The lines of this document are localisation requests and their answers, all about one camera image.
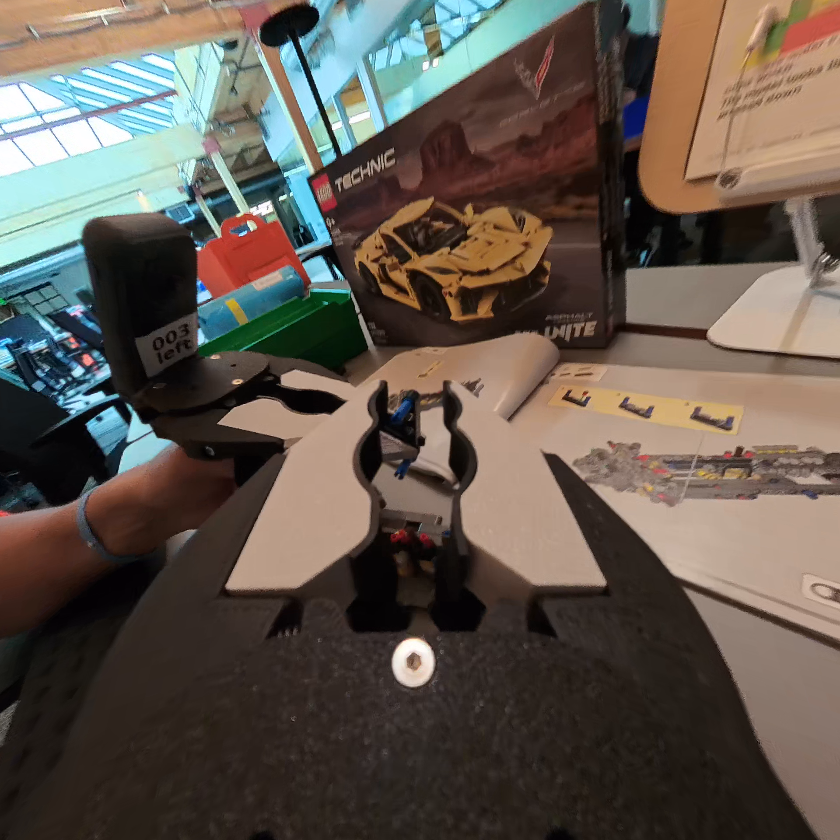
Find dark lego set box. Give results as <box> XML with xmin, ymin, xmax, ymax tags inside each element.
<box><xmin>307</xmin><ymin>0</ymin><xmax>627</xmax><ymax>350</ymax></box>

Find blue plastic roll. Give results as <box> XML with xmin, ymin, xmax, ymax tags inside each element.
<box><xmin>197</xmin><ymin>266</ymin><xmax>309</xmax><ymax>342</ymax></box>

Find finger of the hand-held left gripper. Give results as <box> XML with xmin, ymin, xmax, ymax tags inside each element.
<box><xmin>276</xmin><ymin>369</ymin><xmax>358</xmax><ymax>411</ymax></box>
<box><xmin>217</xmin><ymin>392</ymin><xmax>347</xmax><ymax>460</ymax></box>

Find green plastic bin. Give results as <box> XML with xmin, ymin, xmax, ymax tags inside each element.
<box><xmin>197</xmin><ymin>282</ymin><xmax>370</xmax><ymax>375</ymax></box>

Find person's left forearm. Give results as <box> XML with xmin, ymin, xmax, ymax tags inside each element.
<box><xmin>0</xmin><ymin>482</ymin><xmax>142</xmax><ymax>639</ymax></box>

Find printed instruction sheet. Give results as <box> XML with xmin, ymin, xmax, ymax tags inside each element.
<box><xmin>684</xmin><ymin>0</ymin><xmax>840</xmax><ymax>198</ymax></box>

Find red felt bag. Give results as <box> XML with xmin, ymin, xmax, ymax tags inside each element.
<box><xmin>197</xmin><ymin>213</ymin><xmax>312</xmax><ymax>299</ymax></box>

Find black office chair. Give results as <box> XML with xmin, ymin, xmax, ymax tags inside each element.
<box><xmin>0</xmin><ymin>377</ymin><xmax>132</xmax><ymax>506</ymax></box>

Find black lego beam blue pins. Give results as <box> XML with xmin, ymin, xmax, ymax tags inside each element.
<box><xmin>381</xmin><ymin>390</ymin><xmax>422</xmax><ymax>478</ymax></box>

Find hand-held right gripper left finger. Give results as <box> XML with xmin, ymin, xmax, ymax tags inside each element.
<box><xmin>225</xmin><ymin>379</ymin><xmax>395</xmax><ymax>599</ymax></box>

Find lego instruction booklet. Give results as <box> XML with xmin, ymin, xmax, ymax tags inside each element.
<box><xmin>351</xmin><ymin>333</ymin><xmax>840</xmax><ymax>643</ymax></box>

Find person's left hand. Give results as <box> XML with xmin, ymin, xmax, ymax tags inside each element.
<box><xmin>121</xmin><ymin>446</ymin><xmax>238</xmax><ymax>555</ymax></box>

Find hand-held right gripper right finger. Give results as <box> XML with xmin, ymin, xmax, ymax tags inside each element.
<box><xmin>441</xmin><ymin>379</ymin><xmax>608</xmax><ymax>601</ymax></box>

